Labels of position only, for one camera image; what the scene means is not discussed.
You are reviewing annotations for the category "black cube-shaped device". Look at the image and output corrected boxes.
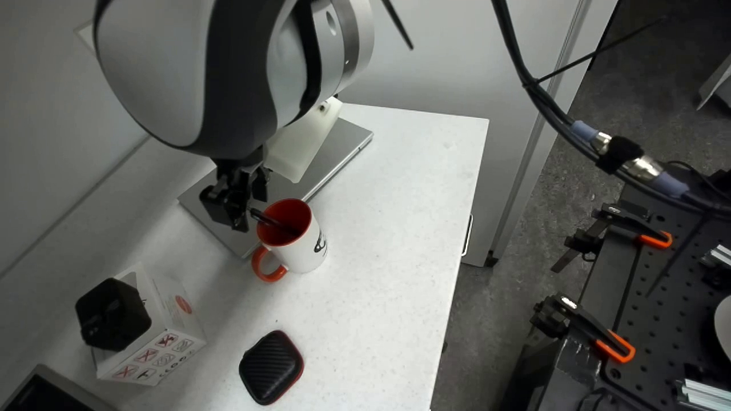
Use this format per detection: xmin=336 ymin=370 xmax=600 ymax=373
xmin=74 ymin=277 xmax=153 ymax=354

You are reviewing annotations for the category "silver closed laptop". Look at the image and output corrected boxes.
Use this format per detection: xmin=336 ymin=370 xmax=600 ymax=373
xmin=175 ymin=114 xmax=378 ymax=263

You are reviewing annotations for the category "dark screen grey frame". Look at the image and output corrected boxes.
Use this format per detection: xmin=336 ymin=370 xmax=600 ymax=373
xmin=0 ymin=362 xmax=119 ymax=411

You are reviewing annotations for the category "black perforated breadboard table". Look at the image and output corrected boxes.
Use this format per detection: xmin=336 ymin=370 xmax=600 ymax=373
xmin=523 ymin=177 xmax=731 ymax=411

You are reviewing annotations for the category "black cable bundle with connectors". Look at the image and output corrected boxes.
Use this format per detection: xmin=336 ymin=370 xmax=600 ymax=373
xmin=489 ymin=0 xmax=731 ymax=224

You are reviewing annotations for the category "grey metal post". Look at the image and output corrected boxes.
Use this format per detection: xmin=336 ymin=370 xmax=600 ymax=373
xmin=484 ymin=0 xmax=596 ymax=269

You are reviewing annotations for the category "grey furniture piece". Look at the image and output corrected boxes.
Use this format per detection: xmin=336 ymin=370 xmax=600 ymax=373
xmin=696 ymin=53 xmax=731 ymax=116

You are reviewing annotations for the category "black clamp orange handle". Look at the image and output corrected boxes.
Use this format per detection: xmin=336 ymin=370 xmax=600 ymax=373
xmin=550 ymin=201 xmax=677 ymax=277
xmin=531 ymin=293 xmax=640 ymax=367

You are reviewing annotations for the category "white cardboard box red print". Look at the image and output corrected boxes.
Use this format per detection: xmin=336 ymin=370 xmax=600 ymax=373
xmin=91 ymin=266 xmax=210 ymax=388

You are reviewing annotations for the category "black square puck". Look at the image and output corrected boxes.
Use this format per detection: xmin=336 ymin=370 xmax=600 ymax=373
xmin=235 ymin=328 xmax=307 ymax=409

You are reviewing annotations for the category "silver aluminium extrusion bar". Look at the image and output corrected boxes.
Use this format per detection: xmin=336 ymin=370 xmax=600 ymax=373
xmin=672 ymin=377 xmax=731 ymax=411

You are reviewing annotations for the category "black pen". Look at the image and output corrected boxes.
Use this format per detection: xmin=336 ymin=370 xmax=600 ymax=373
xmin=248 ymin=208 xmax=302 ymax=236

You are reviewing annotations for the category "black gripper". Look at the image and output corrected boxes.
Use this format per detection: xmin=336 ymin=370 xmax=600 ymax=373
xmin=197 ymin=145 xmax=274 ymax=236

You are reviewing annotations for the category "white mug orange inside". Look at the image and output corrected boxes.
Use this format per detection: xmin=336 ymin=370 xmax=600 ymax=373
xmin=248 ymin=197 xmax=332 ymax=286

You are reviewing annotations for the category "white round disc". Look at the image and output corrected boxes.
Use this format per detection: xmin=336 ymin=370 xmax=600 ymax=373
xmin=712 ymin=293 xmax=731 ymax=360

